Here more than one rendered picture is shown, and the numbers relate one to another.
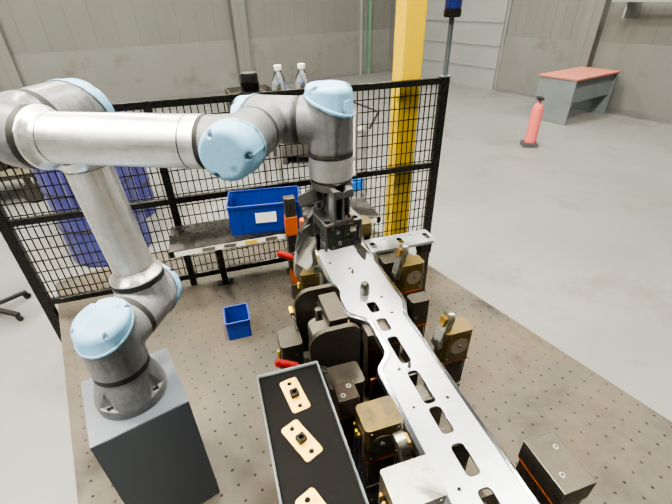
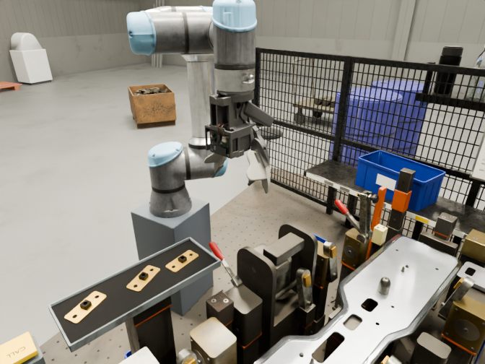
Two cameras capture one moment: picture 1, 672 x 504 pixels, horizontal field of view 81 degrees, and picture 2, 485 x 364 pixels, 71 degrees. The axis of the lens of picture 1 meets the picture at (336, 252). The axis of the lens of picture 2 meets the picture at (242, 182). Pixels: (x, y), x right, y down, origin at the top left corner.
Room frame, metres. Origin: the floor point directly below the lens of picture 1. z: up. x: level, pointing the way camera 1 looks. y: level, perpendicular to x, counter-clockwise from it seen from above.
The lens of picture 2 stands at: (0.37, -0.59, 1.73)
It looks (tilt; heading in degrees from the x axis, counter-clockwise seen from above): 26 degrees down; 64
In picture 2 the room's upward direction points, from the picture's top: straight up
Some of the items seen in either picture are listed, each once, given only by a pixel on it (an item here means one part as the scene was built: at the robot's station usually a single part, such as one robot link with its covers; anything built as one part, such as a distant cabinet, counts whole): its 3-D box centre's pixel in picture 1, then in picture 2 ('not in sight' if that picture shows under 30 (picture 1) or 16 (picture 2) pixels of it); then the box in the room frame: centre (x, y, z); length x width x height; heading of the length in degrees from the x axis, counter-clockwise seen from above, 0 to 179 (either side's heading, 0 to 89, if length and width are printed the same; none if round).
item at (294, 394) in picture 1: (294, 393); (182, 259); (0.53, 0.09, 1.17); 0.08 x 0.04 x 0.01; 26
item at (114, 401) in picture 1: (126, 376); (169, 194); (0.60, 0.48, 1.15); 0.15 x 0.15 x 0.10
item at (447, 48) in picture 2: (251, 95); (447, 70); (1.74, 0.34, 1.52); 0.07 x 0.07 x 0.18
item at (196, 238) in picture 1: (277, 224); (403, 198); (1.55, 0.26, 1.02); 0.90 x 0.22 x 0.03; 107
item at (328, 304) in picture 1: (327, 371); (274, 308); (0.78, 0.03, 0.95); 0.18 x 0.13 x 0.49; 17
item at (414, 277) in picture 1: (410, 296); (461, 355); (1.20, -0.29, 0.87); 0.12 x 0.07 x 0.35; 107
